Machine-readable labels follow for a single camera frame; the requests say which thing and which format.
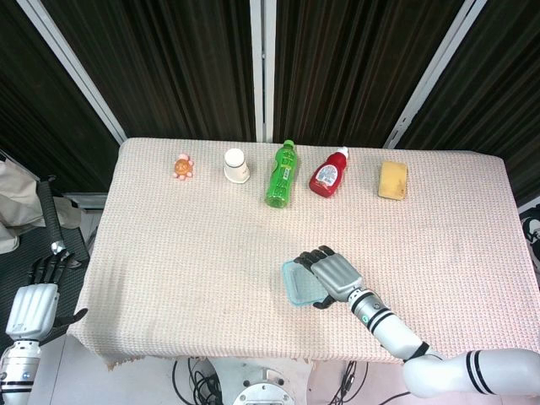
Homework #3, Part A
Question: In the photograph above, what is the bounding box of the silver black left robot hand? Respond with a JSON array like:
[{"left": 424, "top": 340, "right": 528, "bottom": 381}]
[{"left": 4, "top": 251, "right": 89, "bottom": 345}]

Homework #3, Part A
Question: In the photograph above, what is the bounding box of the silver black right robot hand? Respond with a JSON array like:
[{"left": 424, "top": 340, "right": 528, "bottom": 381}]
[{"left": 294, "top": 245, "right": 377, "bottom": 310}]

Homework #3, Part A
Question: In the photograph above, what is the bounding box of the blue plastic lid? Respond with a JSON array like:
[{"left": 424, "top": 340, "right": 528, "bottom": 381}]
[{"left": 281, "top": 257, "right": 334, "bottom": 308}]

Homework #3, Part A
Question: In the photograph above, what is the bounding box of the red ketchup squeeze bottle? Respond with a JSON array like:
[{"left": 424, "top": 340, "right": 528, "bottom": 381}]
[{"left": 308, "top": 146, "right": 350, "bottom": 198}]

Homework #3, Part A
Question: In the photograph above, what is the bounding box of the black ribbed pole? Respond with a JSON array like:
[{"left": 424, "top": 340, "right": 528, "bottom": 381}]
[{"left": 36, "top": 175, "right": 68, "bottom": 258}]

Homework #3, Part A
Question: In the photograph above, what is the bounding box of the yellow sponge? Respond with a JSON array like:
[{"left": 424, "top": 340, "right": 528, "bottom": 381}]
[{"left": 377, "top": 159, "right": 410, "bottom": 200}]

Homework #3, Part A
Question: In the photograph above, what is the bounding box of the green plastic drink bottle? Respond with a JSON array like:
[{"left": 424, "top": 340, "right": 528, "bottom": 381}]
[{"left": 264, "top": 139, "right": 299, "bottom": 209}]

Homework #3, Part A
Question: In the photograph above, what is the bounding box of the beige fabric bag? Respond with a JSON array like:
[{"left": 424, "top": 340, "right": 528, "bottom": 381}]
[{"left": 0, "top": 154, "right": 84, "bottom": 254}]

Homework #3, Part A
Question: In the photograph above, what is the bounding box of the grey metal shelf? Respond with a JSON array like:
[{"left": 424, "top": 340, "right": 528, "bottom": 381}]
[{"left": 62, "top": 192, "right": 109, "bottom": 212}]

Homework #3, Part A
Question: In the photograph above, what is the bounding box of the silver robot torso base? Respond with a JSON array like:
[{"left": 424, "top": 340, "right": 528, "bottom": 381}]
[{"left": 209, "top": 357, "right": 316, "bottom": 405}]

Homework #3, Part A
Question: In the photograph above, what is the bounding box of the pink woven tablecloth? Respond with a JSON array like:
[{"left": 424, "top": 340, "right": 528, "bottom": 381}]
[{"left": 67, "top": 138, "right": 540, "bottom": 386}]

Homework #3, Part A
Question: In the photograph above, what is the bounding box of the white paper cup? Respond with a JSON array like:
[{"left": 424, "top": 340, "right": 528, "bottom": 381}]
[{"left": 223, "top": 148, "right": 250, "bottom": 185}]

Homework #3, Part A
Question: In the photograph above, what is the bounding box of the black pleated curtain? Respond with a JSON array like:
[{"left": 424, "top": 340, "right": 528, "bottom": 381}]
[
  {"left": 394, "top": 0, "right": 540, "bottom": 203},
  {"left": 40, "top": 0, "right": 257, "bottom": 143},
  {"left": 273, "top": 0, "right": 467, "bottom": 147},
  {"left": 0, "top": 0, "right": 122, "bottom": 195}
]

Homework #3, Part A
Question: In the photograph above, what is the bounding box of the orange pink turtle toy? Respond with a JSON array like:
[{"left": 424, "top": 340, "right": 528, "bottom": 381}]
[{"left": 171, "top": 153, "right": 198, "bottom": 181}]

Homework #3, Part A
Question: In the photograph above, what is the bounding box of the black white printed object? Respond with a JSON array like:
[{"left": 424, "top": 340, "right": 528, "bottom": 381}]
[{"left": 517, "top": 202, "right": 540, "bottom": 271}]

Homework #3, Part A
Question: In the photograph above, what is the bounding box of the black cable bundle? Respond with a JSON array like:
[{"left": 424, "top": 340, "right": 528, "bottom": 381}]
[
  {"left": 328, "top": 360, "right": 370, "bottom": 405},
  {"left": 171, "top": 357, "right": 224, "bottom": 405}
]

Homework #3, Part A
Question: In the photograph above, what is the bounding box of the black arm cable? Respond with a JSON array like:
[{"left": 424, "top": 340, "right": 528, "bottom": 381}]
[{"left": 377, "top": 390, "right": 413, "bottom": 405}]

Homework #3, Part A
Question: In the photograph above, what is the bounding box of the white frame post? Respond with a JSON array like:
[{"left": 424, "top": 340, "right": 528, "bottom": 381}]
[
  {"left": 249, "top": 0, "right": 278, "bottom": 143},
  {"left": 382, "top": 0, "right": 490, "bottom": 149},
  {"left": 16, "top": 0, "right": 127, "bottom": 143}
]

